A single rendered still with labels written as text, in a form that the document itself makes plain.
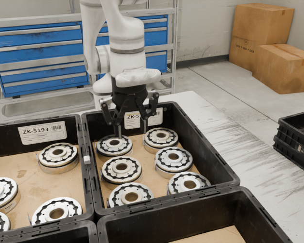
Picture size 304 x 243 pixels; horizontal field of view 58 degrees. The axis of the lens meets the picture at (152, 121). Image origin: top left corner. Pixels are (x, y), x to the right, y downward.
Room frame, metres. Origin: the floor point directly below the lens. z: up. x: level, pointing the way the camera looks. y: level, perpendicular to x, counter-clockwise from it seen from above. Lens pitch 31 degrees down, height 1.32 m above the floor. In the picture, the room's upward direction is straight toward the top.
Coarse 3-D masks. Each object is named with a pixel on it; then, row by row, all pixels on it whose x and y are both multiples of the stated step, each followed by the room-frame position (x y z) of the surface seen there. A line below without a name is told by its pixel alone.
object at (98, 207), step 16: (96, 112) 0.72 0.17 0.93; (192, 128) 0.63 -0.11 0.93; (208, 144) 0.55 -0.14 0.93; (224, 160) 0.49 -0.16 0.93; (96, 176) 0.44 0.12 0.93; (96, 192) 0.39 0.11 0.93; (192, 192) 0.39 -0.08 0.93; (96, 208) 0.35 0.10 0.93; (112, 208) 0.35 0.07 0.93; (128, 208) 0.35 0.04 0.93
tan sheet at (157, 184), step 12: (96, 144) 0.69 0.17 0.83; (96, 156) 0.63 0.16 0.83; (132, 156) 0.63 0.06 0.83; (144, 156) 0.63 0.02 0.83; (144, 168) 0.58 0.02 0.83; (144, 180) 0.53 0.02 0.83; (156, 180) 0.53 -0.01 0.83; (168, 180) 0.53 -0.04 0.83; (108, 192) 0.49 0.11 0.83; (156, 192) 0.49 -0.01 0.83
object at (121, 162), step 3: (117, 162) 0.56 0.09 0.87; (120, 162) 0.56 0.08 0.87; (123, 162) 0.56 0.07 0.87; (126, 162) 0.56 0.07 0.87; (114, 165) 0.55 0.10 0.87; (117, 165) 0.55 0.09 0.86; (126, 165) 0.55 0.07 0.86; (129, 165) 0.55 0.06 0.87; (114, 168) 0.54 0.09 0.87; (126, 168) 0.54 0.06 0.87; (129, 168) 0.54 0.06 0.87; (114, 171) 0.53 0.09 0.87; (117, 171) 0.53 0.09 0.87; (120, 171) 0.53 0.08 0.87; (123, 171) 0.53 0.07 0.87; (126, 171) 0.53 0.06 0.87; (120, 174) 0.52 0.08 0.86
